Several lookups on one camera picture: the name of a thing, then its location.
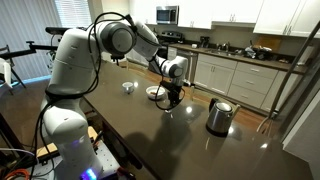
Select black coffee maker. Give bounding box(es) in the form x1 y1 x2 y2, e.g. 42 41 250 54
199 35 211 49

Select stainless microwave oven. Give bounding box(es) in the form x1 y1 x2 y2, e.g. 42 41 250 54
155 5 180 26

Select green potted plant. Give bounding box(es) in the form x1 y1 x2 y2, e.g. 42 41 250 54
46 49 59 73

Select black framed white chair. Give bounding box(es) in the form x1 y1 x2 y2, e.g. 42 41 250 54
0 44 27 96

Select stainless dishwasher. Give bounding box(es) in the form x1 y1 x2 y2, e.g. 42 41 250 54
175 49 199 84

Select white base cabinet with drawers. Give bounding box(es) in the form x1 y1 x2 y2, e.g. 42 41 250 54
193 53 303 113

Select grey vertical blinds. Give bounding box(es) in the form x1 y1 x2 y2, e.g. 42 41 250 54
0 0 64 83

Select wooden cutting board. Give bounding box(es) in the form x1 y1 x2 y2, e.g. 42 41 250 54
254 34 283 53

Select orange cable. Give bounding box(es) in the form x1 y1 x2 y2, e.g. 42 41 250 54
3 167 31 180

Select narrow white base cabinet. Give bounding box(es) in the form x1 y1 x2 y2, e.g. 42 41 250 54
166 46 178 61

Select white window blinds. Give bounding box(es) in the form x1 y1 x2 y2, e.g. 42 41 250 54
54 0 94 29

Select black cable bundle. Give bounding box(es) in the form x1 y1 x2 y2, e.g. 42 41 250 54
28 12 186 180

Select stainless steel refrigerator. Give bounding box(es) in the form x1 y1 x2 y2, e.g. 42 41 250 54
256 20 320 180

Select white bowl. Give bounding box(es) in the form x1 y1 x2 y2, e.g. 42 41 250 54
145 85 167 101

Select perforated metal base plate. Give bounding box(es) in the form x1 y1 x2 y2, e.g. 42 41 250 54
33 143 121 180

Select small white cup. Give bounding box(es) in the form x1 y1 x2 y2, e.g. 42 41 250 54
121 81 135 95

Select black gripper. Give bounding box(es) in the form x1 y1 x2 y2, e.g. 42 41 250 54
162 82 184 110

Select black kitchen stove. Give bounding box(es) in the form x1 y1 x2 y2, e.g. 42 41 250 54
148 30 185 73

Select stainless steel kettle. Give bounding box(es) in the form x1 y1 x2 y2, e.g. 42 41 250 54
205 97 242 138

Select chrome sink faucet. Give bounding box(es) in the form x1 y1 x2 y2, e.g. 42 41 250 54
216 41 232 53

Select black stereo camera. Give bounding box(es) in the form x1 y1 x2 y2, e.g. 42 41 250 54
45 26 71 36

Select dish rack with dishes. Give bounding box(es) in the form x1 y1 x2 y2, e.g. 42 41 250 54
244 44 274 61

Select white wall cabinet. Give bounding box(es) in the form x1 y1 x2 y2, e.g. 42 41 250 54
129 0 158 25
177 0 265 30
253 0 320 38

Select white paper towel roll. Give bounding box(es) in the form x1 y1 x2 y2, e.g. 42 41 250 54
298 44 316 66

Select nut and dried fruit mix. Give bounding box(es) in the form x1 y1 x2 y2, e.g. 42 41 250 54
148 89 161 98

